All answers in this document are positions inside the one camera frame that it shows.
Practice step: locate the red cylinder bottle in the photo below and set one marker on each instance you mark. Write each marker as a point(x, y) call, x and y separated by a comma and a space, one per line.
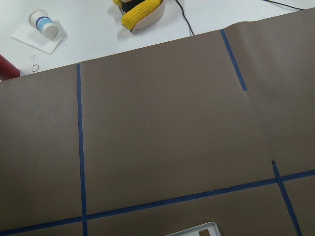
point(7, 70)

